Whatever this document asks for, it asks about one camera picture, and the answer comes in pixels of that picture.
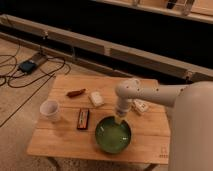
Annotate dark rectangular box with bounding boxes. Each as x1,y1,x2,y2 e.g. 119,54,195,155
77,108,90,130

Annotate brown sausage-shaped object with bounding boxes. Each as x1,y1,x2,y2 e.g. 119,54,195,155
66,89,86,98

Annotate white rectangular sponge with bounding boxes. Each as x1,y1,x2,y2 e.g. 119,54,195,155
89,91,104,107

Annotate white crumpled object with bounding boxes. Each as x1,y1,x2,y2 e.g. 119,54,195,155
132,99,149,115

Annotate green ceramic bowl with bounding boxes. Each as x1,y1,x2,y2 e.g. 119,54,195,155
95,116,131,154

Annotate black floor cable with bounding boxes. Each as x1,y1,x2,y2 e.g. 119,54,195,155
0,43,72,128

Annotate blue power adapter box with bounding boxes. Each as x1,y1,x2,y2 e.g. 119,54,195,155
18,61,36,74

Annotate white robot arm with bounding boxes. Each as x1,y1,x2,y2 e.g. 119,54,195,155
115,78,213,171

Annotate long wooden rail frame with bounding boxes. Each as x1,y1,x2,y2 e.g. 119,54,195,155
0,14,213,81

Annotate small wooden table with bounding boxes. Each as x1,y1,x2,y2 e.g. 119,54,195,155
27,75,170,164

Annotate white paper cup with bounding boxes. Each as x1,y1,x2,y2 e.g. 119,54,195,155
40,100,60,122

